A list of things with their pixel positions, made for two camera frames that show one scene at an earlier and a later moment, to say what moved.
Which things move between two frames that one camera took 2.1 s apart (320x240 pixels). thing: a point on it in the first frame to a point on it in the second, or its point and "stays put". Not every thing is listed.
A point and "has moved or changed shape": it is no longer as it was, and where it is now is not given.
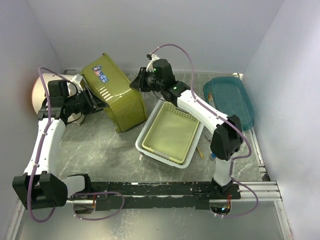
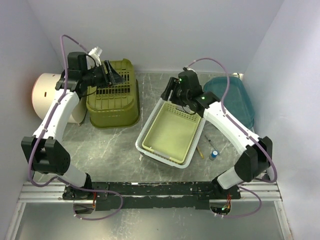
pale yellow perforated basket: x=171 y=132 stays put
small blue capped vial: x=212 y=156 stays put
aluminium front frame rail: x=254 y=192 stays put
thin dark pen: x=207 y=138 stays put
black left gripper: x=93 y=104 to x=115 y=77
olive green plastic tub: x=126 y=106 has moved or changed shape
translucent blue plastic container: x=228 y=96 stays put
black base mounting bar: x=157 y=195 stays put
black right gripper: x=139 y=83 to x=170 y=86
